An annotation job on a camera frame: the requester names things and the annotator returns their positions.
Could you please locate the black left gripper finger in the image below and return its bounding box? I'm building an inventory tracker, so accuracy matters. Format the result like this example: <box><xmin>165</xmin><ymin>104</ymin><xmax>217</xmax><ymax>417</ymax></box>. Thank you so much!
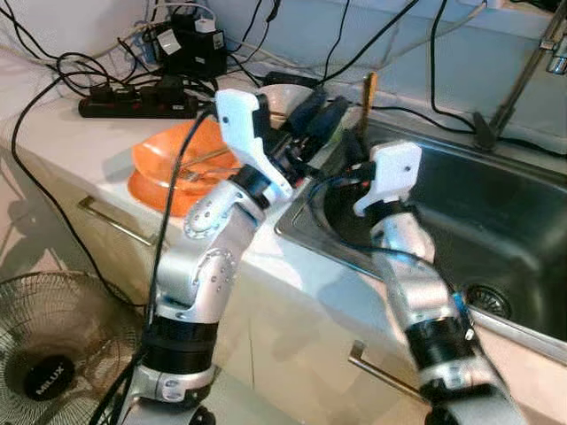
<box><xmin>288</xmin><ymin>89</ymin><xmax>327</xmax><ymax>134</ymax></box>
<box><xmin>310</xmin><ymin>96</ymin><xmax>351</xmax><ymax>151</ymax></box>

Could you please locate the orange bowl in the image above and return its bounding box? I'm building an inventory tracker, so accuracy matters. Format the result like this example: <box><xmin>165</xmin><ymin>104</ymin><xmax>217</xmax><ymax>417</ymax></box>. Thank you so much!
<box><xmin>131</xmin><ymin>115</ymin><xmax>240</xmax><ymax>191</ymax></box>

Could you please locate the white bowl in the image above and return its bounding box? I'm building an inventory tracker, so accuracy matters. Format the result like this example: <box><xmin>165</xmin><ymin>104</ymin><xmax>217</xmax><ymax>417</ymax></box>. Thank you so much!
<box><xmin>257</xmin><ymin>84</ymin><xmax>315</xmax><ymax>120</ymax></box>

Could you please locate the small flat black adapter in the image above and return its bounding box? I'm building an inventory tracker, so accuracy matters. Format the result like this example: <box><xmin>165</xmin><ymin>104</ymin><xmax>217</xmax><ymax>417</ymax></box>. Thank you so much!
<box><xmin>263</xmin><ymin>71</ymin><xmax>320</xmax><ymax>89</ymax></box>

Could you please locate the black power adapter box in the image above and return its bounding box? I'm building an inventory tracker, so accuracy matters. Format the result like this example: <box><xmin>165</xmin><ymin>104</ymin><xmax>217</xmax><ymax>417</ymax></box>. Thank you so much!
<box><xmin>146</xmin><ymin>11</ymin><xmax>229</xmax><ymax>79</ymax></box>

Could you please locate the grey metal faucet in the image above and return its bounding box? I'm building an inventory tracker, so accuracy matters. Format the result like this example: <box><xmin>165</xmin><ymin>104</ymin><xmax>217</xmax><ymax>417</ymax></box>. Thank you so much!
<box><xmin>472</xmin><ymin>0</ymin><xmax>567</xmax><ymax>151</ymax></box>

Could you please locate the orange plate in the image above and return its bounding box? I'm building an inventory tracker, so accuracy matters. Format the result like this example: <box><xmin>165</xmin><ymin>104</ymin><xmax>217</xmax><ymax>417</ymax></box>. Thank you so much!
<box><xmin>127</xmin><ymin>168</ymin><xmax>209</xmax><ymax>218</ymax></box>

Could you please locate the stainless steel sink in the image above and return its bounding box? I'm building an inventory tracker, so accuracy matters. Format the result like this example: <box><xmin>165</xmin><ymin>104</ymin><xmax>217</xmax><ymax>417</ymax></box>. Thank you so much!
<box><xmin>275</xmin><ymin>120</ymin><xmax>567</xmax><ymax>364</ymax></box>

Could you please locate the black power strip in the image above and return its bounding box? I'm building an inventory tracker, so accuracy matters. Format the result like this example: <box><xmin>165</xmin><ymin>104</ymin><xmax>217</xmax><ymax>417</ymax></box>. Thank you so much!
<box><xmin>78</xmin><ymin>81</ymin><xmax>214</xmax><ymax>120</ymax></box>

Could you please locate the round sink drain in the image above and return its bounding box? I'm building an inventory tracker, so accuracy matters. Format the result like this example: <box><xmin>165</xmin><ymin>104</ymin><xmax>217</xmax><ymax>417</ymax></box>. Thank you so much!
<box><xmin>465</xmin><ymin>283</ymin><xmax>513</xmax><ymax>320</ymax></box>

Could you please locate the white cabinet drawer front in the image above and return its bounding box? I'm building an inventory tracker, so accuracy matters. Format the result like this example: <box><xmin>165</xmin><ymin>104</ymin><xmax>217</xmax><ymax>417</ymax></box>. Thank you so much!
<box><xmin>239</xmin><ymin>266</ymin><xmax>567</xmax><ymax>425</ymax></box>

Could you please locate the grey floor fan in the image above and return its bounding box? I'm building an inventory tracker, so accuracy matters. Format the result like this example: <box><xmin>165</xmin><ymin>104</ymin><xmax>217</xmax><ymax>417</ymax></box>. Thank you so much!
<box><xmin>0</xmin><ymin>272</ymin><xmax>143</xmax><ymax>425</ymax></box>

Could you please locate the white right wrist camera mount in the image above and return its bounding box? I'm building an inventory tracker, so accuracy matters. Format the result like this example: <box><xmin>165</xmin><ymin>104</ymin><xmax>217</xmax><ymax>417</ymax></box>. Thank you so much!
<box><xmin>352</xmin><ymin>140</ymin><xmax>423</xmax><ymax>219</ymax></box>

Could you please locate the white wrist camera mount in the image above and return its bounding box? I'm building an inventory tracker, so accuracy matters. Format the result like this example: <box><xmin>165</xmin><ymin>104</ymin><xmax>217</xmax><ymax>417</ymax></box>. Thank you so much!
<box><xmin>214</xmin><ymin>89</ymin><xmax>295</xmax><ymax>201</ymax></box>
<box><xmin>352</xmin><ymin>140</ymin><xmax>423</xmax><ymax>219</ymax></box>

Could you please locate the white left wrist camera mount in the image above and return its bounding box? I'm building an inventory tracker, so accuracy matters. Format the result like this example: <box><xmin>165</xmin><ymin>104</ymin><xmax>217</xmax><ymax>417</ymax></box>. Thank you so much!
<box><xmin>214</xmin><ymin>89</ymin><xmax>295</xmax><ymax>201</ymax></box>

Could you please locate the metal cabinet bar handle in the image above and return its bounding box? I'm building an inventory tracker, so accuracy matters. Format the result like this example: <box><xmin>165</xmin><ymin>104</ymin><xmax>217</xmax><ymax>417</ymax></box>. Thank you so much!
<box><xmin>78</xmin><ymin>197</ymin><xmax>147</xmax><ymax>247</ymax></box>
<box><xmin>348</xmin><ymin>341</ymin><xmax>426</xmax><ymax>404</ymax></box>

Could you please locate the long black power cable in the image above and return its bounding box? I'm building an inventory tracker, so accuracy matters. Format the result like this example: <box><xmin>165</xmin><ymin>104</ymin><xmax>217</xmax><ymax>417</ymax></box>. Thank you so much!
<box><xmin>9</xmin><ymin>71</ymin><xmax>147</xmax><ymax>311</ymax></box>

